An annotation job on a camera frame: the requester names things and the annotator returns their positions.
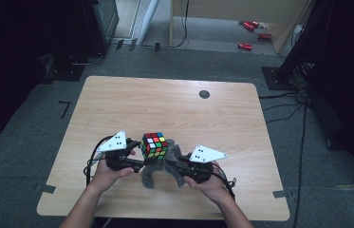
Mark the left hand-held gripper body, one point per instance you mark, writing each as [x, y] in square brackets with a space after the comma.
[114, 156]

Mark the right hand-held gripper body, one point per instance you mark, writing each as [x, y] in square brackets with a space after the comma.
[198, 172]

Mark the grey fuzzy cloth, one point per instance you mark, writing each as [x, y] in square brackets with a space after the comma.
[148, 178]

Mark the multicoloured puzzle cube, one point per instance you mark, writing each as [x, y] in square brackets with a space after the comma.
[154, 145]

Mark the person's left hand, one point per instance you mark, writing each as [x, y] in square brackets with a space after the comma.
[108, 179]

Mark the person's right hand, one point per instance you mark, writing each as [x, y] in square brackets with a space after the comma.
[214, 190]

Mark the dark round table grommet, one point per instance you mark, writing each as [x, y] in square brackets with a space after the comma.
[204, 94]

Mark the black tape corner mark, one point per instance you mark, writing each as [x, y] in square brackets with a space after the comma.
[67, 109]

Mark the black flat stand base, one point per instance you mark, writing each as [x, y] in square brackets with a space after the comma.
[67, 72]

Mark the black floor tape piece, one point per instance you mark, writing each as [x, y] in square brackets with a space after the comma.
[157, 47]

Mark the black metal stand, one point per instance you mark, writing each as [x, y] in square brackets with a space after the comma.
[272, 79]

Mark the black cabinet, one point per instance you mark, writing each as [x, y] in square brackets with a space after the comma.
[97, 25]

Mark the white panel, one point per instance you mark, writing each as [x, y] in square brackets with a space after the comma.
[149, 19]

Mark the red can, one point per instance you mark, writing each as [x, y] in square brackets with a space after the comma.
[245, 47]
[249, 26]
[255, 24]
[264, 36]

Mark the light wooden shelf unit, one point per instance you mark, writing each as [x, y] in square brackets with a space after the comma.
[228, 9]

